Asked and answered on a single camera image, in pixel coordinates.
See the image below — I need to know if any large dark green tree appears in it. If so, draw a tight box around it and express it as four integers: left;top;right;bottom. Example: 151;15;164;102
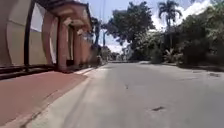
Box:
105;1;156;62

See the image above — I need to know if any grey concrete road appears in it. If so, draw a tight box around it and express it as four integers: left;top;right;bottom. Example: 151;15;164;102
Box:
63;61;224;128

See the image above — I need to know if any brown building with arches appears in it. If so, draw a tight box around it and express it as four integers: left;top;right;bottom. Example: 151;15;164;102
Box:
0;0;94;80

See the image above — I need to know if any pale concrete kerb strip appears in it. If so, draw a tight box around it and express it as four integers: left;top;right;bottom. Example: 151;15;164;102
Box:
0;65;108;128

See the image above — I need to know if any tall palm tree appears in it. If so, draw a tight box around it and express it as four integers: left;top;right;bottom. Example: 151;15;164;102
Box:
157;0;184;50

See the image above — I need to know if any row of bushes and trees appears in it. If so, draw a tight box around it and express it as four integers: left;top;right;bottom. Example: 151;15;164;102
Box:
133;1;224;72

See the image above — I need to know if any red paved driveway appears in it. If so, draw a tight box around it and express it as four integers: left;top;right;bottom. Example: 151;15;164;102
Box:
0;70;88;128

